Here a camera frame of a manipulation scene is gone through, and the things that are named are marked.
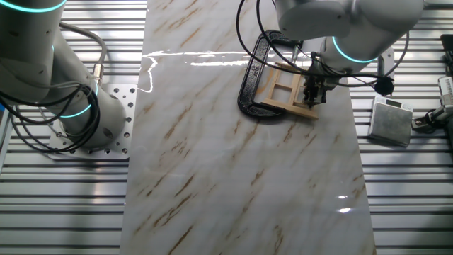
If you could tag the white marble pattern board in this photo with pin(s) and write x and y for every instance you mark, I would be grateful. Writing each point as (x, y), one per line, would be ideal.
(230, 159)

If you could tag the small silver camera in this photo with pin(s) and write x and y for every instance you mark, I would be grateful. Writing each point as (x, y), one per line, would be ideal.
(446, 90)

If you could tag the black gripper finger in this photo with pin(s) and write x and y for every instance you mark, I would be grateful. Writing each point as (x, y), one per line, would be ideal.
(307, 98)
(318, 97)

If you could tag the small wooden window model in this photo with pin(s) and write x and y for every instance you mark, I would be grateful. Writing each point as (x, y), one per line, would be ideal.
(283, 106)

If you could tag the black C-clamp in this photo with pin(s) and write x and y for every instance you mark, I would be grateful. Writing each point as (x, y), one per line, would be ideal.
(253, 76)

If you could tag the black rectangular device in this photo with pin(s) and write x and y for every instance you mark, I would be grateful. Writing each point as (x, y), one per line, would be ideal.
(447, 53)

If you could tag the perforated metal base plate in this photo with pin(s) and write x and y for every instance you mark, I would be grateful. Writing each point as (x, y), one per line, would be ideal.
(122, 141)

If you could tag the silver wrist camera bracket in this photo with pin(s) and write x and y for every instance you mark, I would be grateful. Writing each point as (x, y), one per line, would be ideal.
(387, 63)

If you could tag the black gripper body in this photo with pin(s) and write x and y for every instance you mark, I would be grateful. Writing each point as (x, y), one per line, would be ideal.
(318, 83)

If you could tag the silver digital scale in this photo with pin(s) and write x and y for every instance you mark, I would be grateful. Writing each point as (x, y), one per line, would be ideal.
(389, 124)

